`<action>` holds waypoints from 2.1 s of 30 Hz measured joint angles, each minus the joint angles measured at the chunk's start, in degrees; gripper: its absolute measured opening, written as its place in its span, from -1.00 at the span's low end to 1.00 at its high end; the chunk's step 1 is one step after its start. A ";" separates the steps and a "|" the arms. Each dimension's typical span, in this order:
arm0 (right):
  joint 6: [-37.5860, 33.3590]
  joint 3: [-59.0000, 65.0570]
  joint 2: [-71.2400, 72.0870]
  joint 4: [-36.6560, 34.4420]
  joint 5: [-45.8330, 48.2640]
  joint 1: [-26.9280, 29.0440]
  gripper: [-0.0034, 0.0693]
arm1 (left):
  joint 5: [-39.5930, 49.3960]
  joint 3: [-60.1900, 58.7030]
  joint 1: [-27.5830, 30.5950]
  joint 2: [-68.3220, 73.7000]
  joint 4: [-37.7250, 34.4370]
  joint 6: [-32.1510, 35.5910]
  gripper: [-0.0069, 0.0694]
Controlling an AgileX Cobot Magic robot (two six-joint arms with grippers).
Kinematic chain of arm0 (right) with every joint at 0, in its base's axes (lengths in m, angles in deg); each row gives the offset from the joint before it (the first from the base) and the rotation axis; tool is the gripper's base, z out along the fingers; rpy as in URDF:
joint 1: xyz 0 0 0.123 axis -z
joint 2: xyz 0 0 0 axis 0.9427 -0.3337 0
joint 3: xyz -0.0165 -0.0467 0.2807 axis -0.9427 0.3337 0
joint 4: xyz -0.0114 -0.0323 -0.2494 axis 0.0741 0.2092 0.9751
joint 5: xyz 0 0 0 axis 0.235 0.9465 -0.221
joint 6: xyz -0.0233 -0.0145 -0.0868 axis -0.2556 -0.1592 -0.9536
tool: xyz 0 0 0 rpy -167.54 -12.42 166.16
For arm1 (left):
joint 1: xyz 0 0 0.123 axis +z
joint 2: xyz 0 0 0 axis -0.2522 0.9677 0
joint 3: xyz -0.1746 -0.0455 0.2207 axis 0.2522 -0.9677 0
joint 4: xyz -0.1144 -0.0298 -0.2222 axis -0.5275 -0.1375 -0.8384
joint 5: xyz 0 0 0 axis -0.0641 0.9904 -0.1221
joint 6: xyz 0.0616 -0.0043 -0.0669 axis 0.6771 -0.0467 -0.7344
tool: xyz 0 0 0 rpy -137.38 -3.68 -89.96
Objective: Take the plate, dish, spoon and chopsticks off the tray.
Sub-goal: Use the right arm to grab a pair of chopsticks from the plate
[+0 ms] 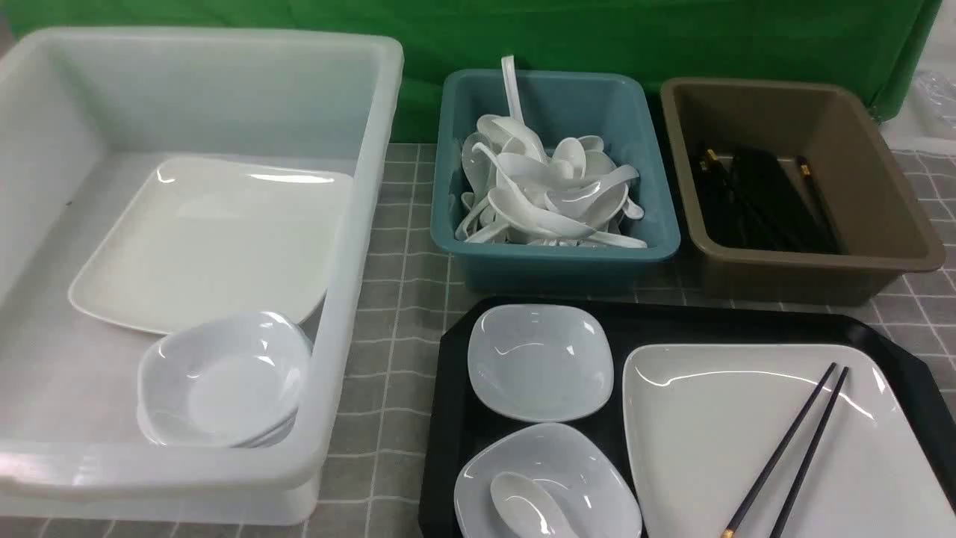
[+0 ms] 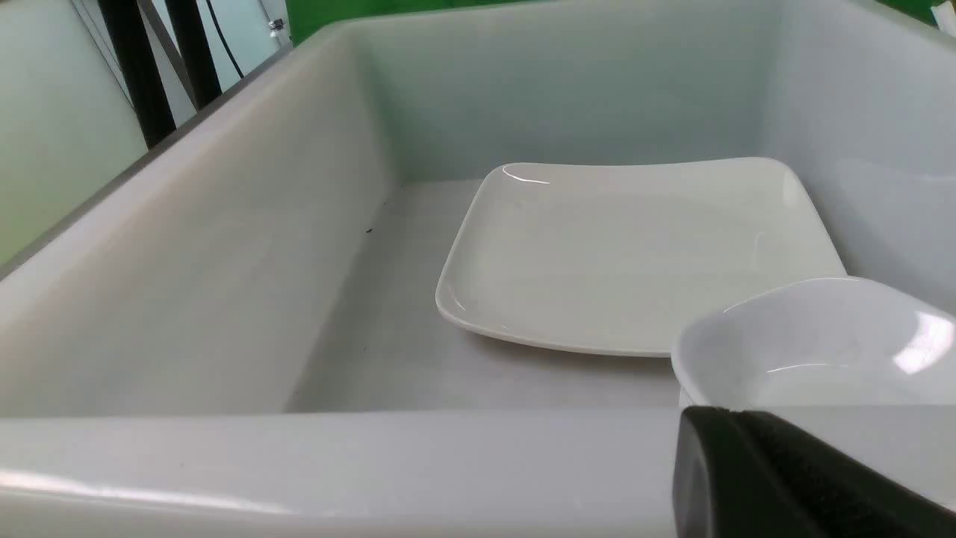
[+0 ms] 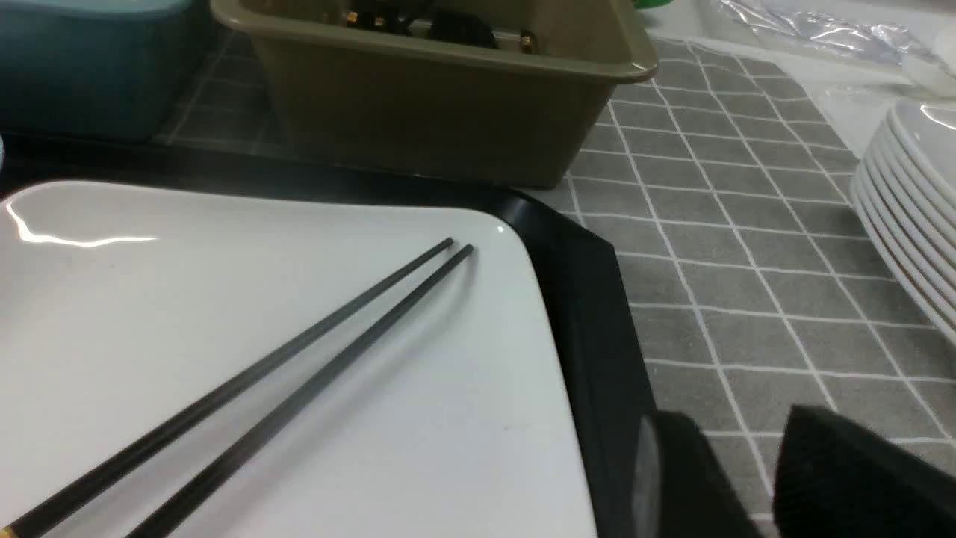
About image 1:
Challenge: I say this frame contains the pile of black chopsticks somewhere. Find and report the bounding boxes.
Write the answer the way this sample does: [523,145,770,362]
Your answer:
[691,142,845,255]

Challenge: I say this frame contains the teal plastic spoon bin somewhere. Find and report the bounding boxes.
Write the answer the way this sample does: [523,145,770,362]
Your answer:
[431,69,682,295]

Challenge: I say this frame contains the stacked white bowls in tub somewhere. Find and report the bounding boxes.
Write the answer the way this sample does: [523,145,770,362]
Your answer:
[137,311,313,448]

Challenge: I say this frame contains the grey checkered tablecloth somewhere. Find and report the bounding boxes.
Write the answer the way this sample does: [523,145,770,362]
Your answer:
[2,143,954,537]

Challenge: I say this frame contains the white soup spoon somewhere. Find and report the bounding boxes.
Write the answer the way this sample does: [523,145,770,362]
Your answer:
[489,472,578,537]
[500,55,525,125]

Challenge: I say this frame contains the large white square tray plate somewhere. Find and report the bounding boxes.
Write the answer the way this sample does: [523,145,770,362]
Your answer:
[621,344,955,537]

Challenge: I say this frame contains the black plastic serving tray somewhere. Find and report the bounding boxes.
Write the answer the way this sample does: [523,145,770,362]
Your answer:
[418,297,955,537]

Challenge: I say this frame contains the upright white soup spoon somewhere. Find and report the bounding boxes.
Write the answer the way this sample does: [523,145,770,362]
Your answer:
[500,55,525,125]

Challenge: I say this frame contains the green backdrop cloth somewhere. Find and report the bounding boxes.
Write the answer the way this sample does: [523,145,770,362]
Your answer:
[2,1,941,142]

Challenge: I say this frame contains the large white plastic tub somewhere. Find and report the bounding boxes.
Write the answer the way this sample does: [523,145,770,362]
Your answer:
[2,27,403,525]

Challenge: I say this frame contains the white bowl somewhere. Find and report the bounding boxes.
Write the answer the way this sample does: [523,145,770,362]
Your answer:
[467,303,615,423]
[454,423,643,537]

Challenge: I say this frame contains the white square plate in tub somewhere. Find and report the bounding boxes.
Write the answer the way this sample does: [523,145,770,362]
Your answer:
[68,156,354,335]

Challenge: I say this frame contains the brown plastic chopstick bin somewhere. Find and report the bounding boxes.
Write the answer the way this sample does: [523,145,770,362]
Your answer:
[660,76,946,306]

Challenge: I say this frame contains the pile of white soup spoons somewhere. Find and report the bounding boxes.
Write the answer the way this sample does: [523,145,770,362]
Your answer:
[453,114,648,249]

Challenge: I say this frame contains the white bowl front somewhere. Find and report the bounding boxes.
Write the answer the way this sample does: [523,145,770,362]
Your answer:
[454,423,643,537]

